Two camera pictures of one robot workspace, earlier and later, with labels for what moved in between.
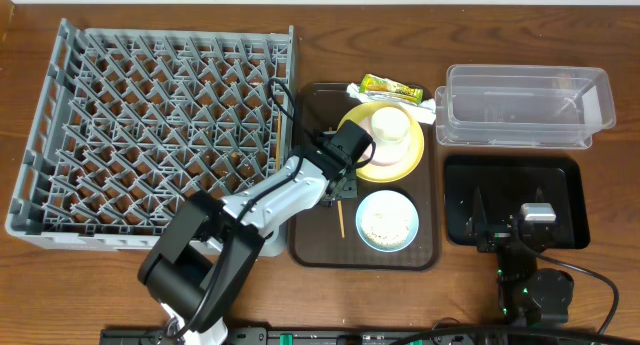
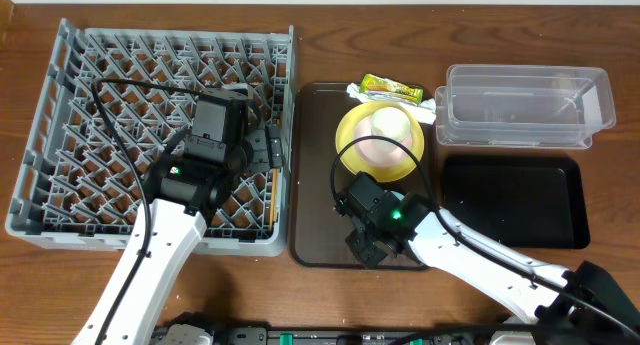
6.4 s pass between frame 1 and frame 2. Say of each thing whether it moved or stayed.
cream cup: stayed
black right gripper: moved
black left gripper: moved
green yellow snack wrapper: stayed
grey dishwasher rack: stayed
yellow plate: stayed
